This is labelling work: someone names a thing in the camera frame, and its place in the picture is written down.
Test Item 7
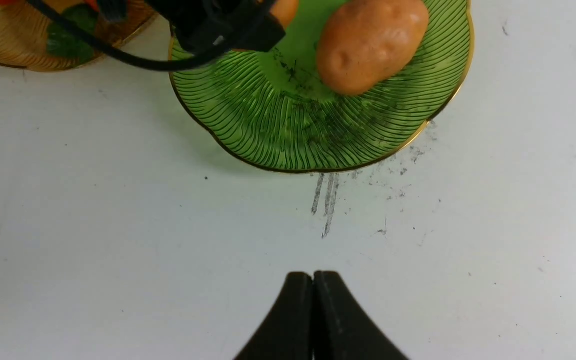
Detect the toy carrot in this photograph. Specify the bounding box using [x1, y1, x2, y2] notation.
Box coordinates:
[0, 0, 100, 60]

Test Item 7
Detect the amber ribbed plastic plate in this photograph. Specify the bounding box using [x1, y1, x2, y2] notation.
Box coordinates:
[0, 0, 157, 73]

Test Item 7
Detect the thick black camera cable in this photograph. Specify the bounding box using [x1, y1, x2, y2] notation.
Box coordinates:
[25, 0, 219, 72]

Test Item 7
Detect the toy potato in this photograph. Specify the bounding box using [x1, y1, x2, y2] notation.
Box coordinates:
[316, 0, 430, 96]
[233, 0, 300, 53]

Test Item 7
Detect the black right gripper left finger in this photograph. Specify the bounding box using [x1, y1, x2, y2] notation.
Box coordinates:
[236, 272, 314, 360]

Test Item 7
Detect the green ribbed plastic plate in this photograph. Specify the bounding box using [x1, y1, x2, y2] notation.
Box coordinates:
[169, 0, 475, 174]

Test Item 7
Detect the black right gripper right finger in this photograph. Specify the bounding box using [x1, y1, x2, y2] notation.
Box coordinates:
[313, 271, 407, 360]

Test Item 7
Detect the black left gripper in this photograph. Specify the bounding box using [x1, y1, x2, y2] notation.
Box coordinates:
[146, 0, 262, 55]

